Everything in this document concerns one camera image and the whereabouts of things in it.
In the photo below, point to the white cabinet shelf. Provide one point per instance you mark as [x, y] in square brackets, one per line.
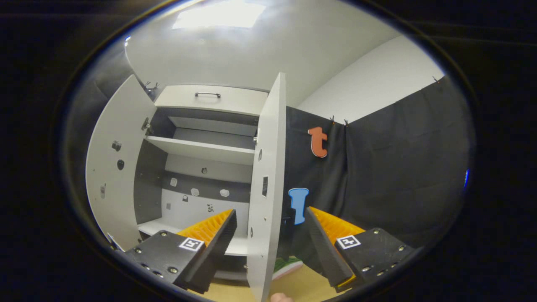
[205, 150]

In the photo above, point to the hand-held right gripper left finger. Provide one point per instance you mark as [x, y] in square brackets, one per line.
[218, 247]

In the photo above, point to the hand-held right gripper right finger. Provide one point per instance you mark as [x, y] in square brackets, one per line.
[325, 247]

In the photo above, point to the white cabinet door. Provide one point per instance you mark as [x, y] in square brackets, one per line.
[270, 138]
[117, 121]

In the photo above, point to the white and grey cabinet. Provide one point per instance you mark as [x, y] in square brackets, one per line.
[149, 184]

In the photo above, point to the green and white item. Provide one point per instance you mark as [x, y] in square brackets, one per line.
[288, 267]

